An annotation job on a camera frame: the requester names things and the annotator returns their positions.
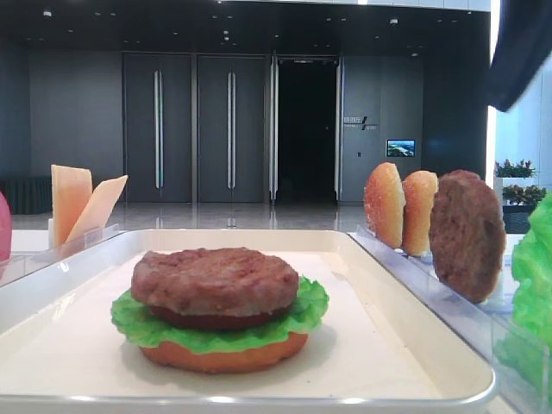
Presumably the clear long rail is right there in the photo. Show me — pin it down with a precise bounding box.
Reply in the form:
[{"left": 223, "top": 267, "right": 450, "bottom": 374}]
[
  {"left": 353, "top": 224, "right": 551, "bottom": 413},
  {"left": 1, "top": 224, "right": 122, "bottom": 286}
]

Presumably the white rectangular tray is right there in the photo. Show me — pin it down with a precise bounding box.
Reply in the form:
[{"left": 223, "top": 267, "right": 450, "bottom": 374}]
[{"left": 1, "top": 229, "right": 497, "bottom": 413}]

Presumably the upright bun slice far right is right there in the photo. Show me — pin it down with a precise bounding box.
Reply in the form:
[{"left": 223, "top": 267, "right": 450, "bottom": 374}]
[{"left": 402, "top": 170, "right": 438, "bottom": 256}]

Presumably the orange cheese slice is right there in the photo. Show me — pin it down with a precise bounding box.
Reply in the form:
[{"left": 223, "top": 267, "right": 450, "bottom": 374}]
[
  {"left": 66, "top": 175, "right": 129, "bottom": 242},
  {"left": 51, "top": 165, "right": 92, "bottom": 247}
]

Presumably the dark double door left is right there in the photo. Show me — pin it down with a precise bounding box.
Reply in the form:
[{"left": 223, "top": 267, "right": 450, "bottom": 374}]
[{"left": 123, "top": 54, "right": 192, "bottom": 203}]

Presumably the clear left long rail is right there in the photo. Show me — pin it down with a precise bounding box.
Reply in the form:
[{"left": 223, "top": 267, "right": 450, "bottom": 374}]
[{"left": 1, "top": 224, "right": 122, "bottom": 286}]

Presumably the upright red tomato slice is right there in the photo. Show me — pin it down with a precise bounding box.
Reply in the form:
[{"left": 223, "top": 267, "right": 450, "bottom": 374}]
[{"left": 0, "top": 193, "right": 13, "bottom": 261}]

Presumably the right orange cheese slice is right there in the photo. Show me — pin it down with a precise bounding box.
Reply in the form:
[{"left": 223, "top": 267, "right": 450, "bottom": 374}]
[{"left": 66, "top": 175, "right": 129, "bottom": 242}]

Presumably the brown meat patty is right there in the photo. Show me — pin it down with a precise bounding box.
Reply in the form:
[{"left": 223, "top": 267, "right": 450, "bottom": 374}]
[
  {"left": 130, "top": 248, "right": 299, "bottom": 317},
  {"left": 429, "top": 170, "right": 506, "bottom": 304}
]

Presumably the wall display screen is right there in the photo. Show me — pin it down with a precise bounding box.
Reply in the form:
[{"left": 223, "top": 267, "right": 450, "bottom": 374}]
[{"left": 386, "top": 140, "right": 416, "bottom": 158}]

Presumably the left orange cheese slice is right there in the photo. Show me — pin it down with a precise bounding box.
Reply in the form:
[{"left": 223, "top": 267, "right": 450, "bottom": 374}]
[{"left": 51, "top": 165, "right": 92, "bottom": 247}]

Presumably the clear right long rail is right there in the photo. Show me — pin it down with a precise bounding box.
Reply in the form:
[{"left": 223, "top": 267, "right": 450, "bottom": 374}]
[{"left": 353, "top": 224, "right": 551, "bottom": 413}]

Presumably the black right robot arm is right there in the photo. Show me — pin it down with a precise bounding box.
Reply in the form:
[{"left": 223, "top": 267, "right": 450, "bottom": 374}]
[{"left": 486, "top": 0, "right": 551, "bottom": 112}]

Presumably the dark double door middle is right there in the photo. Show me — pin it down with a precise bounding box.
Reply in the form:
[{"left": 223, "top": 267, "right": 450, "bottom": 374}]
[{"left": 198, "top": 56, "right": 267, "bottom": 203}]

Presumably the flower planter box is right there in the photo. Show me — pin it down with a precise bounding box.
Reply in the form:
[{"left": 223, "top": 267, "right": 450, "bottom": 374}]
[{"left": 494, "top": 159, "right": 547, "bottom": 205}]

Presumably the upright green lettuce leaf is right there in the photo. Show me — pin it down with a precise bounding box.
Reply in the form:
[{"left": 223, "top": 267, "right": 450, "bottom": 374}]
[{"left": 495, "top": 195, "right": 551, "bottom": 391}]

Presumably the green lettuce leaf on tray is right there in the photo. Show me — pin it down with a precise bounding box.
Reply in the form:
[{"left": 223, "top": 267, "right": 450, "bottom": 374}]
[{"left": 110, "top": 276, "right": 329, "bottom": 354}]

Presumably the upright bun slice far left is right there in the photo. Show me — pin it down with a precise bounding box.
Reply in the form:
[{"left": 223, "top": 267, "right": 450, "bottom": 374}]
[{"left": 364, "top": 162, "right": 405, "bottom": 249}]

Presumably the orange bun base on tray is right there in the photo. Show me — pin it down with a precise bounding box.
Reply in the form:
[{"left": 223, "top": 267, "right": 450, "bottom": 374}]
[{"left": 140, "top": 333, "right": 309, "bottom": 374}]

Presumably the upright bun slice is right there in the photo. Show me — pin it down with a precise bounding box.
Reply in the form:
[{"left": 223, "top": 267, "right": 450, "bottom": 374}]
[
  {"left": 402, "top": 170, "right": 438, "bottom": 256},
  {"left": 364, "top": 162, "right": 405, "bottom": 249}
]

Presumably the dark double door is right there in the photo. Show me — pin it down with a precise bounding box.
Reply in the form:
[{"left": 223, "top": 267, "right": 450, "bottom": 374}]
[
  {"left": 198, "top": 56, "right": 267, "bottom": 203},
  {"left": 123, "top": 54, "right": 192, "bottom": 203}
]

